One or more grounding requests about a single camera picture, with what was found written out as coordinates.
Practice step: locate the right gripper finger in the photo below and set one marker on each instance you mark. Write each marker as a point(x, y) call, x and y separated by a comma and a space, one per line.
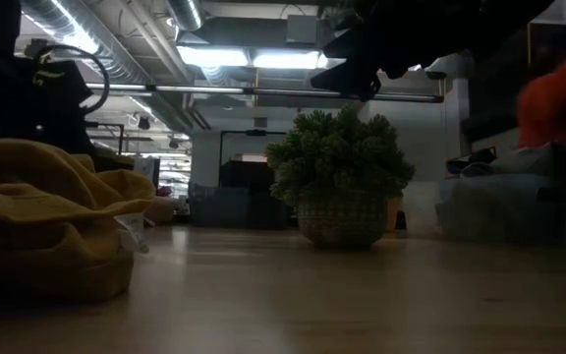
point(361, 46)
point(352, 81)

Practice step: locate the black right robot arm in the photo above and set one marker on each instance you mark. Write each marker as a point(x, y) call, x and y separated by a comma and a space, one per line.
point(484, 19)

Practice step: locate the grey ventilation box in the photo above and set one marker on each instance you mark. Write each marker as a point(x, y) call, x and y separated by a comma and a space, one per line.
point(301, 29)

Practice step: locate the ceiling light panel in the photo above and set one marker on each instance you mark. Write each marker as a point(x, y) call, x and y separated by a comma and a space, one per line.
point(211, 56)
point(285, 60)

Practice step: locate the green succulent potted plant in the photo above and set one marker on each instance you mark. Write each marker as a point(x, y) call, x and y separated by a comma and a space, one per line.
point(337, 157)

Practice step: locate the yellow cloth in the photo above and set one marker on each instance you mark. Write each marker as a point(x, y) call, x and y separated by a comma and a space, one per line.
point(42, 206)

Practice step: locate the dark purple cloth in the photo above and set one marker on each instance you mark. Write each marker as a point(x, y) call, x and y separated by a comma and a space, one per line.
point(474, 157)

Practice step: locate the black box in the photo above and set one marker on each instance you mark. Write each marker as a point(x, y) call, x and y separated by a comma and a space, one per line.
point(246, 173)

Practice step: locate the white cloth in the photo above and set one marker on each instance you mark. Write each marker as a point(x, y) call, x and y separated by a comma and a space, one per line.
point(524, 159)

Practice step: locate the dark grey translucent bin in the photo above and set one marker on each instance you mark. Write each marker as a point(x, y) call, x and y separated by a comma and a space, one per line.
point(234, 209)

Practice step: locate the small clear plastic bin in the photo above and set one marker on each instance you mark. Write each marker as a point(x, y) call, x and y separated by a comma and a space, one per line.
point(499, 206)

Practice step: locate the black frame stand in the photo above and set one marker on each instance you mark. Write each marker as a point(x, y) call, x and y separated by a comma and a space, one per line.
point(122, 142)
point(256, 132)

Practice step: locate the large ribbed air duct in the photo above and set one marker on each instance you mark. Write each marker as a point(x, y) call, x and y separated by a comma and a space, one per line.
point(116, 69)

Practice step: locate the horizontal metal rail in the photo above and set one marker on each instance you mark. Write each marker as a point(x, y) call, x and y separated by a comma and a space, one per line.
point(214, 90)

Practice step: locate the silver round air duct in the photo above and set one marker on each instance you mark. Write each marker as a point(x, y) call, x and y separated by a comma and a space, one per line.
point(187, 12)

